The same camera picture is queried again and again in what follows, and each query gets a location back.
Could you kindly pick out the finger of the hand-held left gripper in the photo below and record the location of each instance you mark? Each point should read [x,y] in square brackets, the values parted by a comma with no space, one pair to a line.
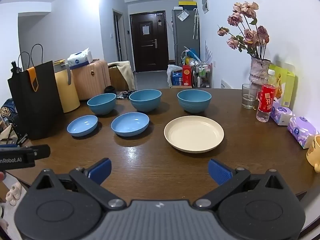
[42,152]

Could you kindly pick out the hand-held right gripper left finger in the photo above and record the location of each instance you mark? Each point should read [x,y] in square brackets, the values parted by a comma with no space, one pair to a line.
[101,170]

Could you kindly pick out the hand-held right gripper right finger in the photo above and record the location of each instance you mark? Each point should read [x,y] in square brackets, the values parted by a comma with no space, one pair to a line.
[218,171]

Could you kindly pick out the cream round plate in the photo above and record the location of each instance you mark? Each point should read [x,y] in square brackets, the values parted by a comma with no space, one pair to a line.
[193,135]

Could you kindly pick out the shallow light blue bowl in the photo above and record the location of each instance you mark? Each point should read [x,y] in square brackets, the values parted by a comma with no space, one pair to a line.
[130,125]
[82,126]

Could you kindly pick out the deep blue bowl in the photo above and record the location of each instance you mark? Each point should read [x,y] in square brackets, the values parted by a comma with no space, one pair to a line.
[194,102]
[145,101]
[101,105]

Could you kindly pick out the person's left hand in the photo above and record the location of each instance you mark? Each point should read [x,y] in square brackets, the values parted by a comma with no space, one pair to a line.
[2,176]

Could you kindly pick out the woven rattan ball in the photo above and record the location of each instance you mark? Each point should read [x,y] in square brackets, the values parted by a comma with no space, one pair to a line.
[4,111]

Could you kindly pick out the silver foil packet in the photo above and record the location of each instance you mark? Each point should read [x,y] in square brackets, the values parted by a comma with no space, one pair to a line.
[120,96]

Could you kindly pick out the clear drinking glass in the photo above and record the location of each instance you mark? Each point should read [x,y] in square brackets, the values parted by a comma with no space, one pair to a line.
[248,97]

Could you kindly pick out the black cylinder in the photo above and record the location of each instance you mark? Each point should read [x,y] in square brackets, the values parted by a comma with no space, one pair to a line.
[109,90]

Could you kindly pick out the pink ribbed suitcase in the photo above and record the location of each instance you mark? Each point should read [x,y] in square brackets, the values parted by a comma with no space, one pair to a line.
[91,82]

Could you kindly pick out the red label water bottle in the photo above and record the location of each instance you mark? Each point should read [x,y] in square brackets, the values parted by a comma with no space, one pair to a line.
[266,100]

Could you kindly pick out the purple tissue pack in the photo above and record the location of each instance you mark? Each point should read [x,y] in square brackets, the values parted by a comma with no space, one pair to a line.
[302,131]
[282,113]

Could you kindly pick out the white flat panel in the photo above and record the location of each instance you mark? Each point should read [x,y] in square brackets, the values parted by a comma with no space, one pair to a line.
[226,84]

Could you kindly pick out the wooden chair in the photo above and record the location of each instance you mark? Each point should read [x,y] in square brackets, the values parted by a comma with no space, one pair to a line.
[116,78]

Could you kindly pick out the cardboard box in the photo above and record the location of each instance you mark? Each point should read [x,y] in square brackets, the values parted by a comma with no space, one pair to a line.
[180,86]

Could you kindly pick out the yellow mug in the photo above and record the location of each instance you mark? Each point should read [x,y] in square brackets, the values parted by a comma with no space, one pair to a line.
[314,152]

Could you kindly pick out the beige cloth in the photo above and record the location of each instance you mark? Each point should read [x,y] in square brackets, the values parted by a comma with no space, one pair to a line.
[126,73]

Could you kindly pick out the white blue tissue pack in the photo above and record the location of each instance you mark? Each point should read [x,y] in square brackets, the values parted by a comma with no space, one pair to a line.
[78,58]

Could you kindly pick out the red gift box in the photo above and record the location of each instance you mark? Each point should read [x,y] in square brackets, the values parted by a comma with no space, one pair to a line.
[187,76]

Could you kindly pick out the blue carton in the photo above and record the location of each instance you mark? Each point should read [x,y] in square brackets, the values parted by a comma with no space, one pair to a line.
[177,78]

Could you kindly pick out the green snack box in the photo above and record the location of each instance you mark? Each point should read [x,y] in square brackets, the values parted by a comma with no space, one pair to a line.
[286,87]

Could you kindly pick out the white plastic bag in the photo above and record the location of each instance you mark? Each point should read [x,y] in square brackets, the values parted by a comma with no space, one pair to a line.
[172,68]

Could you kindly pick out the blue bag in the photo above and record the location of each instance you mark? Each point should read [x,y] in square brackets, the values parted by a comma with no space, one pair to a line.
[193,53]

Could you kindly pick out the dark brown entrance door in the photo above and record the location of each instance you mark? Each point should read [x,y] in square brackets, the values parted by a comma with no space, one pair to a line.
[150,55]

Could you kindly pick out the grey refrigerator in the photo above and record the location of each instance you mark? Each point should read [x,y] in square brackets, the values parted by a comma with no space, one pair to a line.
[183,37]

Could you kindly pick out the dried pink roses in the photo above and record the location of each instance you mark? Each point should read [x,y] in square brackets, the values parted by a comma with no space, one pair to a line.
[247,35]

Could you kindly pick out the paper notice on door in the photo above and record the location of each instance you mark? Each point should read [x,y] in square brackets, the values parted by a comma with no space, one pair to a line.
[146,29]

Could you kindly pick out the white folded umbrella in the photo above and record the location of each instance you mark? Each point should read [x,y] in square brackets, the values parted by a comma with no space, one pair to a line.
[196,25]

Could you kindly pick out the yellow black box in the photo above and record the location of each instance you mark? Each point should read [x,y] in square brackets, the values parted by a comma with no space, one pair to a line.
[187,5]

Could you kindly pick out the purple wing wall decoration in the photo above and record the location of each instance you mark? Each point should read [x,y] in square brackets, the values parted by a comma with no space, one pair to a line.
[208,51]

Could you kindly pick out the dark interior door frame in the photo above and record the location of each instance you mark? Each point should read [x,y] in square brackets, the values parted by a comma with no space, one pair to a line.
[117,37]

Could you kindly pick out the white wall electrical panel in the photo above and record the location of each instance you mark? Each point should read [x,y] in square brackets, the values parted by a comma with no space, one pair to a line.
[205,3]

